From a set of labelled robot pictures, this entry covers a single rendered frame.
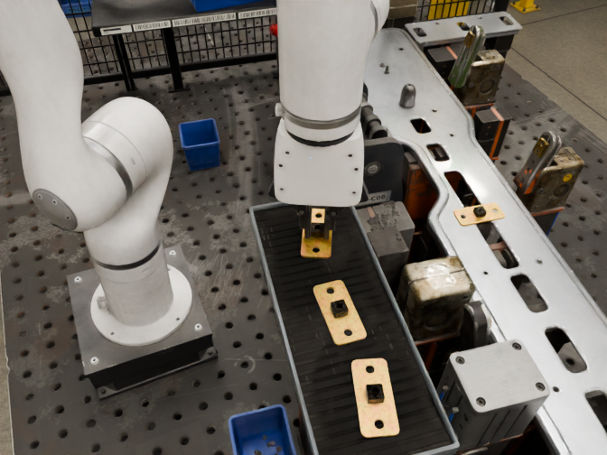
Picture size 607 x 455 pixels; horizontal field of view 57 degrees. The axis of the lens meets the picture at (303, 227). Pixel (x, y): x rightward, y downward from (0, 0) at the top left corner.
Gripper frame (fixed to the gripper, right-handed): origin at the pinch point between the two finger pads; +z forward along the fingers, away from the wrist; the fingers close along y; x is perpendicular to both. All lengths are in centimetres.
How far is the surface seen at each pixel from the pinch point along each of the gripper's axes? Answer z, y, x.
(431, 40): 19, 24, 80
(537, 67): 118, 114, 238
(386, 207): 10.9, 10.2, 13.8
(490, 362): 7.6, 21.2, -14.4
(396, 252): 8.9, 11.1, 2.9
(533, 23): 118, 121, 289
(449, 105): 19, 26, 53
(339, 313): 1.5, 3.2, -12.9
